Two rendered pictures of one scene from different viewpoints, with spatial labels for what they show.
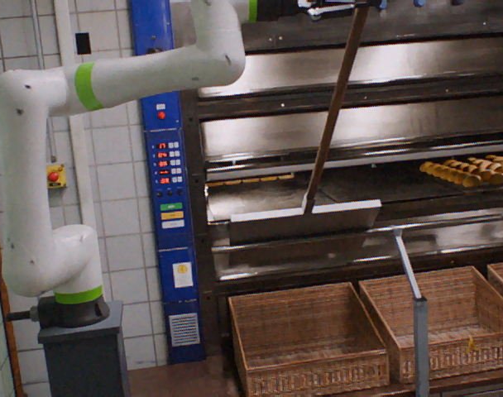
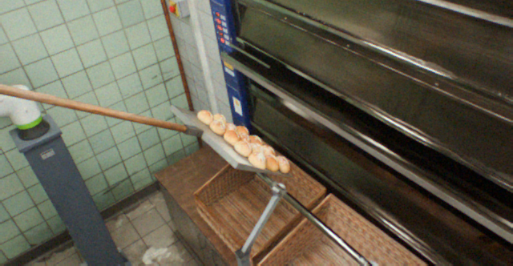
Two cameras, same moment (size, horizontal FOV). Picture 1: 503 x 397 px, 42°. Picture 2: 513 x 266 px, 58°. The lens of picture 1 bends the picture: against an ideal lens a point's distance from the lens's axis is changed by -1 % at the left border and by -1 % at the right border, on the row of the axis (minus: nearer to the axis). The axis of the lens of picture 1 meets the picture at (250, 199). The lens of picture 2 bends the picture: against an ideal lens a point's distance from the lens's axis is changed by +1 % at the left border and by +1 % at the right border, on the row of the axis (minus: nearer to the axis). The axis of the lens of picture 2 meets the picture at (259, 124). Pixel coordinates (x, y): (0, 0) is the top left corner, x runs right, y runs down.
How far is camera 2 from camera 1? 2.63 m
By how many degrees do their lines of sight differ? 64
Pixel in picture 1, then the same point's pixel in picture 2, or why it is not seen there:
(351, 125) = (335, 66)
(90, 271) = (14, 117)
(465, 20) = not seen: outside the picture
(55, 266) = not seen: outside the picture
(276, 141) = (280, 49)
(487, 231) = (458, 254)
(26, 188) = not seen: outside the picture
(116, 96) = not seen: outside the picture
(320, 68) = not seen: outside the picture
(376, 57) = (363, 6)
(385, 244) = (357, 183)
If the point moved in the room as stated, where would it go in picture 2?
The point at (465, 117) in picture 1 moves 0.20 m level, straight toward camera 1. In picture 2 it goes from (453, 128) to (390, 142)
